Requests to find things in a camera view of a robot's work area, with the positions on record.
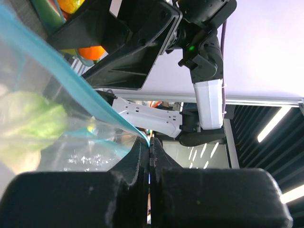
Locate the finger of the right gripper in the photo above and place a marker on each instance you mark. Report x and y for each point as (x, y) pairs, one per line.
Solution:
(152, 24)
(91, 25)

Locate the toy cauliflower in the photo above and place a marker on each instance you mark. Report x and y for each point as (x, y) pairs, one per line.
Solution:
(29, 123)

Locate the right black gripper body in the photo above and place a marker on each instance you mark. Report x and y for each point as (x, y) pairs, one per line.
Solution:
(185, 26)

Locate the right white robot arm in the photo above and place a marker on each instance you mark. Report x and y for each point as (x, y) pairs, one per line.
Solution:
(204, 60)

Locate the toy orange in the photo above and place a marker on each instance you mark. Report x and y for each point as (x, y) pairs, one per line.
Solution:
(92, 53)

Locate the teal fruit tray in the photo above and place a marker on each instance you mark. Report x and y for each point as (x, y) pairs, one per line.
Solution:
(52, 18)

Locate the clear zip top bag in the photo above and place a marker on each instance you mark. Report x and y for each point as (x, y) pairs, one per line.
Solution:
(97, 137)

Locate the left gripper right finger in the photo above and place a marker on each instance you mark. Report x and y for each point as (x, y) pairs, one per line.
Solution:
(213, 198)

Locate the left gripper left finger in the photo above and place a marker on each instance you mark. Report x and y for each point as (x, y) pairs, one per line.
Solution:
(108, 199)

